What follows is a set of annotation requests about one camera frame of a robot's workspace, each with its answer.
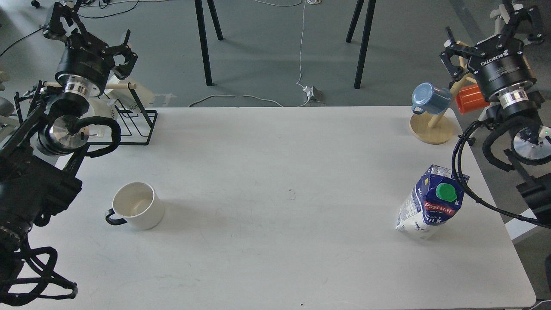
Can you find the black table leg left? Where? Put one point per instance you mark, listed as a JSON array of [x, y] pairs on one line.
[[199, 12]]

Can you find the white power plug adapter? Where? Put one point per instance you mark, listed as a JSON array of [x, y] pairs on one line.
[[312, 95]]

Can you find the orange mug on tree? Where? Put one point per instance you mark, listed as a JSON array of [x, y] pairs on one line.
[[470, 99]]

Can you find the blue milk carton green cap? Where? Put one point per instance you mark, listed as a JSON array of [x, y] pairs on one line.
[[434, 200]]

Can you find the cream mug behind rack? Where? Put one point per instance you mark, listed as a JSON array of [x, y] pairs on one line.
[[124, 94]]

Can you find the white mug black handle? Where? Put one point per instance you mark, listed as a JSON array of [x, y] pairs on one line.
[[137, 204]]

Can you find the black wire mug rack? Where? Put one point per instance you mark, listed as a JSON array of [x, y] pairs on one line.
[[136, 126]]

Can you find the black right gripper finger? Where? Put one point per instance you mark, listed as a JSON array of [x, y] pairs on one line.
[[456, 72], [523, 21]]

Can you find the wooden mug tree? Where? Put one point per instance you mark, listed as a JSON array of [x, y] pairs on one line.
[[438, 129]]

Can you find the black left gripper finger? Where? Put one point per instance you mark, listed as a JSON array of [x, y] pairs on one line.
[[63, 24], [124, 69]]

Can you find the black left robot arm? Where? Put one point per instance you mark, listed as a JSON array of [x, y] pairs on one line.
[[40, 160]]

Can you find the white mug lying in rack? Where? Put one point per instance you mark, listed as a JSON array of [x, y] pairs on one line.
[[101, 108]]

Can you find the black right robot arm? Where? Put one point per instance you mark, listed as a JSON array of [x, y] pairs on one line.
[[517, 135]]

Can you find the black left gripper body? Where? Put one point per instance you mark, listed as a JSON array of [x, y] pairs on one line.
[[84, 59]]

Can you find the blue mug on tree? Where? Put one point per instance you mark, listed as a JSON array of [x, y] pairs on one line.
[[431, 99]]

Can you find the black table leg right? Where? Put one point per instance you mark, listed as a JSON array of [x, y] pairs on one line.
[[366, 33]]

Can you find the black table leg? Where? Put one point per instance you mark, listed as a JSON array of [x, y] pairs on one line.
[[366, 33], [199, 12]]

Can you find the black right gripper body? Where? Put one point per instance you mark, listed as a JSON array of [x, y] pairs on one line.
[[501, 68]]

